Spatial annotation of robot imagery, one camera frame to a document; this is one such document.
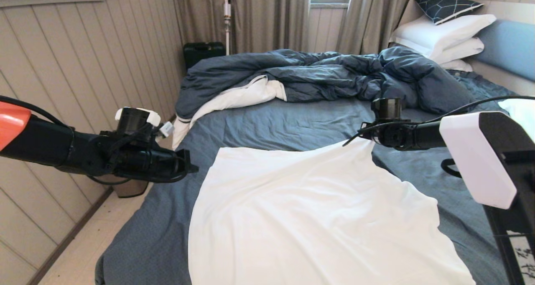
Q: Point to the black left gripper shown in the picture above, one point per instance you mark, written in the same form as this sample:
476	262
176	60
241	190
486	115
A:
146	164

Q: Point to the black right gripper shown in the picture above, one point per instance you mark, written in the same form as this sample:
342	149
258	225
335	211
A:
386	134

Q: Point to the white t-shirt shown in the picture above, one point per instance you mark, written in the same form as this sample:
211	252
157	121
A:
313	218

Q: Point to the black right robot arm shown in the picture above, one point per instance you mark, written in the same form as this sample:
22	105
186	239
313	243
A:
480	151

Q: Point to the beige trash bin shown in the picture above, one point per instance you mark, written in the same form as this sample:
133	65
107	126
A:
129	189

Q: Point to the blue duvet with white lining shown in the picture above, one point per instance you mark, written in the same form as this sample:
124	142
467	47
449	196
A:
313	76

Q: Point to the blue patterned bed sheet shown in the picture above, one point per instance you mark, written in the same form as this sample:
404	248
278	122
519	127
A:
271	122

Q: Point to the black suitcase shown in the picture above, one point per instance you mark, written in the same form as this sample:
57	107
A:
205	55

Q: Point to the narrow beige curtain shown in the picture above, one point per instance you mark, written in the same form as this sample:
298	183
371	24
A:
372	17

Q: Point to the flat white pillow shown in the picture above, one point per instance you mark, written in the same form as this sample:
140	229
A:
457	64

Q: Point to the large white pillow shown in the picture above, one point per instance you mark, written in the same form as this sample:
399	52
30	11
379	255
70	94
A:
434	34

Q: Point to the medium white pillow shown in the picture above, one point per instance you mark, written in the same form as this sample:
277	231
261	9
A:
459	50

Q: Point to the white stick vacuum cleaner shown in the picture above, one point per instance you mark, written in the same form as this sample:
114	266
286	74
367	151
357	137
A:
227	17

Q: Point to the wide beige curtain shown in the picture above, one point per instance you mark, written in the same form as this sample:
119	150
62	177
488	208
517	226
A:
259	17

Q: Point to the dark geometric patterned cushion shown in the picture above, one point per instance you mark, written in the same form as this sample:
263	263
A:
445	4

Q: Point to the white pillow without stack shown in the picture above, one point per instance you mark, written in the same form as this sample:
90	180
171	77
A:
522	113

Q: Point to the blue padded headboard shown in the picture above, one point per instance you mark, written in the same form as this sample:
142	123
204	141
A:
510	47

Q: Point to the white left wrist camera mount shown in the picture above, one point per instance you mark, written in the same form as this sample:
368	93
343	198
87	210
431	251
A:
165	128

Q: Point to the beige upholstered bed frame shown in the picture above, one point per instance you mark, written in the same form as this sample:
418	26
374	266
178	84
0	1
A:
501	79

